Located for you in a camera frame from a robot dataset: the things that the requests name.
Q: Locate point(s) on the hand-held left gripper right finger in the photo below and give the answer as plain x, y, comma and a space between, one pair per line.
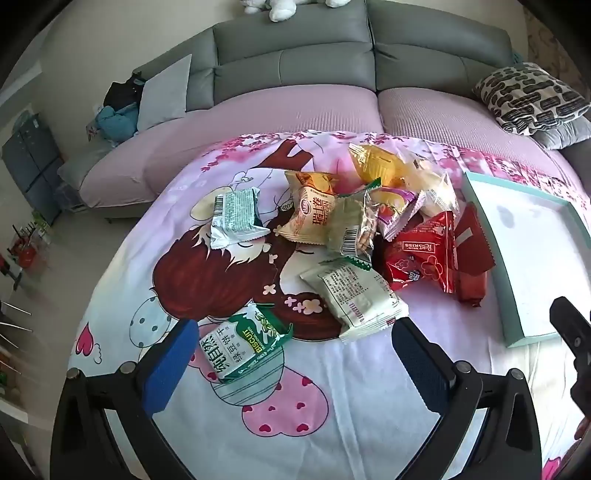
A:
420, 364

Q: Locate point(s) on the printed blanket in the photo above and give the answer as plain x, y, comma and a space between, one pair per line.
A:
323, 392

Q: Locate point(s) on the pink sofa cover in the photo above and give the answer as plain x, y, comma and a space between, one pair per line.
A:
231, 129

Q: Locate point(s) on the purple snack packet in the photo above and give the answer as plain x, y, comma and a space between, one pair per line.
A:
397, 210

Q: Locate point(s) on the black patterned pillow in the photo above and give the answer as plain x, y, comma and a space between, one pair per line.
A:
526, 97

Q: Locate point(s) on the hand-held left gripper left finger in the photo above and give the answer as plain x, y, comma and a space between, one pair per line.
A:
171, 364

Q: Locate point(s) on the teal white tray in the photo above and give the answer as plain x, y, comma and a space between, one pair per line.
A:
531, 258

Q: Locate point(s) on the blue clothing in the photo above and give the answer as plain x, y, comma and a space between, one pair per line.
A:
113, 122

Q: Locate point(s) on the clear green snack packet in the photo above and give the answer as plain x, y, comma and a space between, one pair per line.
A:
351, 221

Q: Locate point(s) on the light grey pillow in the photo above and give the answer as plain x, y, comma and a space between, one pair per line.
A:
164, 97

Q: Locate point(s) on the dark red snack packet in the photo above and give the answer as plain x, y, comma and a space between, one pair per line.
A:
471, 258

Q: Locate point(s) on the black clothing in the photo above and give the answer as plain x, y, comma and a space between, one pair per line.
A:
120, 94

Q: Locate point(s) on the green biscuit packet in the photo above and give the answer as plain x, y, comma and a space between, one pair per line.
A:
240, 346

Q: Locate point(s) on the dark grey cabinet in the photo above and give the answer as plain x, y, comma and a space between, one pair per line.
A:
32, 170

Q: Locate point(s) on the yellow orange jelly packet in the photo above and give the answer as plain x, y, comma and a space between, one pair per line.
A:
376, 164

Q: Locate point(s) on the cream bun packet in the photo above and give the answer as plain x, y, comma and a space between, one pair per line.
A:
438, 191

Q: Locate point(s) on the grey white plush toy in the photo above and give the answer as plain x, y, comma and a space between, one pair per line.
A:
281, 11

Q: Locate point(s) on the red plastic object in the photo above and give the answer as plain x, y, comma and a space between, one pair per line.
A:
23, 249

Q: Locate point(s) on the pale green snack packet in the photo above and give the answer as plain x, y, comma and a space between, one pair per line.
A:
355, 300

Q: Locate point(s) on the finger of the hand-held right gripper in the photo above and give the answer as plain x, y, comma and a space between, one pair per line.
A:
575, 330

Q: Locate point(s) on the silver green snack packet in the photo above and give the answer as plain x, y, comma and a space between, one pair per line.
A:
235, 217

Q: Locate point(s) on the red candy bag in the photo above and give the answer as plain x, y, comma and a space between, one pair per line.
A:
415, 258

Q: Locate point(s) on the beige orange snack packet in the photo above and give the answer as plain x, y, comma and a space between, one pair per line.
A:
309, 217

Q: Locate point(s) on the grey sofa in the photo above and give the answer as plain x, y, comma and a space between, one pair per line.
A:
295, 69

